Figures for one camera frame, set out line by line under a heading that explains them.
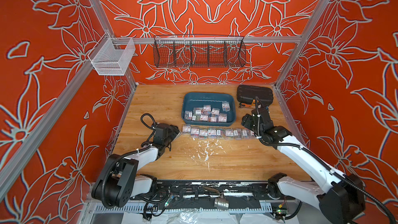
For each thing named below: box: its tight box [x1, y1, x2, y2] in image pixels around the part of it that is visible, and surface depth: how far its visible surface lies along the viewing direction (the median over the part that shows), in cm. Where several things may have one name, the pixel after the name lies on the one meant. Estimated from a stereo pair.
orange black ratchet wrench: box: [238, 102, 253, 109], surface depth 108 cm
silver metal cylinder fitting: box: [213, 197, 230, 212], surface depth 68 cm
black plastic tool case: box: [236, 84, 274, 107], surface depth 109 cm
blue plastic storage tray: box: [181, 92, 237, 127], surface depth 103 cm
